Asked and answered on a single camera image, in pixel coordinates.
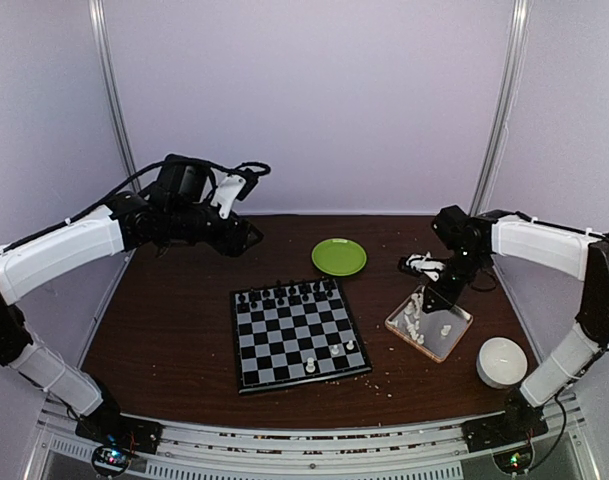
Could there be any front aluminium rail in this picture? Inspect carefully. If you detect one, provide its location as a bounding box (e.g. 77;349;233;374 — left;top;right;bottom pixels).
26;394;600;480

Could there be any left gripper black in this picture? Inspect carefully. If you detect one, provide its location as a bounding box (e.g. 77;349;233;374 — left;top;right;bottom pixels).
167;198;264;257

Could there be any white bowl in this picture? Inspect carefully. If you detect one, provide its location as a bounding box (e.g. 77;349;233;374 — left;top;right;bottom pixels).
476;337;528;389

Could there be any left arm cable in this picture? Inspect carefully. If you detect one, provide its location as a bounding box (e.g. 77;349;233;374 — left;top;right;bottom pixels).
0;160;272;261

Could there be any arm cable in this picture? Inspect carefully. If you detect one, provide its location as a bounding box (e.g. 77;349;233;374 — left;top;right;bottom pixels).
471;264;498;294
0;160;272;261

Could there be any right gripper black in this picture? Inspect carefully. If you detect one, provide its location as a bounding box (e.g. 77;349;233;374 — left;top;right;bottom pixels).
423;246;489;312

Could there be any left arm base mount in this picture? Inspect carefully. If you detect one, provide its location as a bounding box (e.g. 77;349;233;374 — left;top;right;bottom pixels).
75;416;163;478

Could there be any white chess piece tall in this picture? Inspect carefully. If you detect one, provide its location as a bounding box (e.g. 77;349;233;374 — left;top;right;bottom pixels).
305;357;316;374

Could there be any metal wooden tray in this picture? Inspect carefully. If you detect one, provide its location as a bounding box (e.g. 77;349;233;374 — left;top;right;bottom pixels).
384;285;473;363

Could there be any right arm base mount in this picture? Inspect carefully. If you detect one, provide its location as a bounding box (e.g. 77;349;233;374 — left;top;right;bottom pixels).
462;414;549;476

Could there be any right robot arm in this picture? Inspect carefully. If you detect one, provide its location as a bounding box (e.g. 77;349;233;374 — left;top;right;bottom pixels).
409;216;609;425

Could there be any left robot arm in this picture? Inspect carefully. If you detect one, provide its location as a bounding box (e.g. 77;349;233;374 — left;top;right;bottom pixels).
0;154;271;444

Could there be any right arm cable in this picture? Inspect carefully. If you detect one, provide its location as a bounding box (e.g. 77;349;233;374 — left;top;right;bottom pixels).
471;264;498;294

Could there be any black white chessboard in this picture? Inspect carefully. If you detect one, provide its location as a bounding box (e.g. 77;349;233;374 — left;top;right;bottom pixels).
229;277;372;395

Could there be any green plate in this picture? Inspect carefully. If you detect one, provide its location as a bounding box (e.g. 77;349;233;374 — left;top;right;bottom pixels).
311;238;368;277

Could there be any right aluminium frame post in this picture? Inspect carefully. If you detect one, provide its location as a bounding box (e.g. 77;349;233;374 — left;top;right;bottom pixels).
469;0;532;215

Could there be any left aluminium frame post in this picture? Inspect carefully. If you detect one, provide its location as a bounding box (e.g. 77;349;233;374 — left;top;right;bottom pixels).
88;0;135;174

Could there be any aluminium frame post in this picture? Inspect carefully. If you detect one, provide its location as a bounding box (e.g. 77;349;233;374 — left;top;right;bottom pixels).
88;0;135;174
469;0;532;215

